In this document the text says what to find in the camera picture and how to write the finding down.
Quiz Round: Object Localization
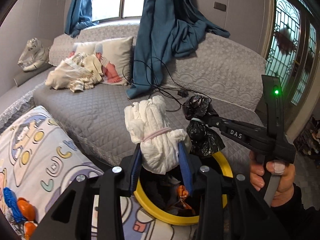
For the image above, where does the stained glass door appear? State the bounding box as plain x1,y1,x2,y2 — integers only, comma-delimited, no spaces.
264,0,320,105

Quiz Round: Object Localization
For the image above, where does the grey quilted sofa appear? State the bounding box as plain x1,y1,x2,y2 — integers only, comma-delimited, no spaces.
32,21,267,170

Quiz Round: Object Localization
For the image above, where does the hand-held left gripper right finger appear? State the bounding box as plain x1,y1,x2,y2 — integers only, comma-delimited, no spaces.
178,141,290,240

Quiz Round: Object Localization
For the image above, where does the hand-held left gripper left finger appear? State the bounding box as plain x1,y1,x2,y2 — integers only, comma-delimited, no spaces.
30,145,142,240

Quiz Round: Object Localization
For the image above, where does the blue curtain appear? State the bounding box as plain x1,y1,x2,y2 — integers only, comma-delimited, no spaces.
126,0,231,100
64,0,99,38

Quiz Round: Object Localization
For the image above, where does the shoe rack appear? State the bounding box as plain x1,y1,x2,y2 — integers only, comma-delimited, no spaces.
295,115,320,170

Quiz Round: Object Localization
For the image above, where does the black plastic bag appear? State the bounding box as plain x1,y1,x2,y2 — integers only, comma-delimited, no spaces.
182,95,225,157

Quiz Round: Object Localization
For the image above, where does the cartoon printed blanket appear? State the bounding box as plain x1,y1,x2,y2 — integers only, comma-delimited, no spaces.
0,105,200,240

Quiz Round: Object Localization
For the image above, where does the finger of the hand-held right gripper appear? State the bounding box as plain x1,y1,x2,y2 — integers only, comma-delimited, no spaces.
191,114,225,134

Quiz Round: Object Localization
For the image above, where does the orange crumpled wrapper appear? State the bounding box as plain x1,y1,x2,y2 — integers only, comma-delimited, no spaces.
17,197,38,238

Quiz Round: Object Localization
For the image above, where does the black cable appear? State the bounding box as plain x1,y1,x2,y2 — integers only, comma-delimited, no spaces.
129,56,190,112

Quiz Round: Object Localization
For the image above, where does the cream cloth pile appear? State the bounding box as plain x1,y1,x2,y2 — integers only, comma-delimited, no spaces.
45,52,105,93

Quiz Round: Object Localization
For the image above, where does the window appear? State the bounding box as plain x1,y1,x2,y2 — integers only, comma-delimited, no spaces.
91,0,150,23

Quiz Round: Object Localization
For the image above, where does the yellow trash bin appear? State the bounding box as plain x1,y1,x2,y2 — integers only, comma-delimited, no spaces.
134,151,233,225

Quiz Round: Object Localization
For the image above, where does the white diaper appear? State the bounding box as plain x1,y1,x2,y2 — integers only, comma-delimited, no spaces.
124,96,192,175

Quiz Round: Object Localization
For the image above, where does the grey bolster cushion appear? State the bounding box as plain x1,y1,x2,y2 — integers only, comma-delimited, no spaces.
14,64,54,87

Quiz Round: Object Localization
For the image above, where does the person's right hand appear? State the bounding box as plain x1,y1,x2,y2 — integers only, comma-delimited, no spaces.
249,150,297,208

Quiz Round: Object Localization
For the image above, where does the person's right forearm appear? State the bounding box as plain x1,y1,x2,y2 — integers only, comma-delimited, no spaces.
271,182,320,240

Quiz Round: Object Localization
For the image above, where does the blue crumpled bag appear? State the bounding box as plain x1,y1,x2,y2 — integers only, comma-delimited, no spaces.
3,187,25,223

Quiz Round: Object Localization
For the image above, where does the grey lace-trimmed daybed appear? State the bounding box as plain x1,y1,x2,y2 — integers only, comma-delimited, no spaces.
0,62,54,128

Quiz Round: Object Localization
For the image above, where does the white tiger plush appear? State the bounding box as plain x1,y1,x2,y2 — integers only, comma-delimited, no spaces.
17,38,52,72

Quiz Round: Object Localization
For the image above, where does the baby print pillow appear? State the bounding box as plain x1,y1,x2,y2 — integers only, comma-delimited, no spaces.
94,36,134,85
72,41,97,55

